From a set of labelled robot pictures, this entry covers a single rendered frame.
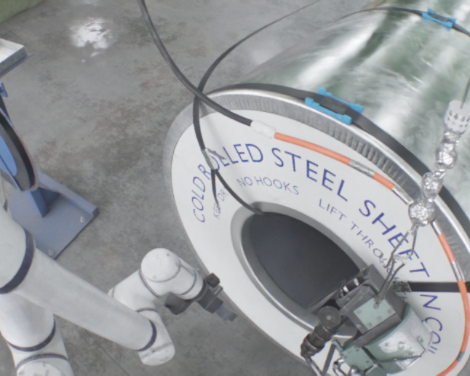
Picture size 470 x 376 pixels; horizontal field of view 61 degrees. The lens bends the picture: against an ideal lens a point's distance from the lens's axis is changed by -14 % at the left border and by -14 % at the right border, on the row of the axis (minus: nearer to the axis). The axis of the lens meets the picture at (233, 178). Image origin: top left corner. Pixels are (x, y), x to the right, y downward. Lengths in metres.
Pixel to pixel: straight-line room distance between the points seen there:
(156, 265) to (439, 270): 0.64
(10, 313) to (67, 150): 2.16
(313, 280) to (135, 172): 1.48
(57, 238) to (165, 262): 1.55
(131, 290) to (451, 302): 0.76
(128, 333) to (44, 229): 1.75
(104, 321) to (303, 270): 0.93
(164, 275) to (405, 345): 0.58
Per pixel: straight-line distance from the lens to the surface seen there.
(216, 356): 2.06
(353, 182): 0.96
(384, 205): 0.95
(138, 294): 1.11
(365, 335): 1.05
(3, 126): 2.01
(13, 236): 0.67
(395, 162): 0.87
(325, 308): 1.07
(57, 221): 2.63
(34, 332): 1.10
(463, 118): 0.60
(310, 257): 1.66
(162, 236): 2.42
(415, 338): 1.04
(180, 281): 1.10
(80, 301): 0.81
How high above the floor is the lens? 1.91
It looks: 46 degrees down
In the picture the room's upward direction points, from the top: 1 degrees counter-clockwise
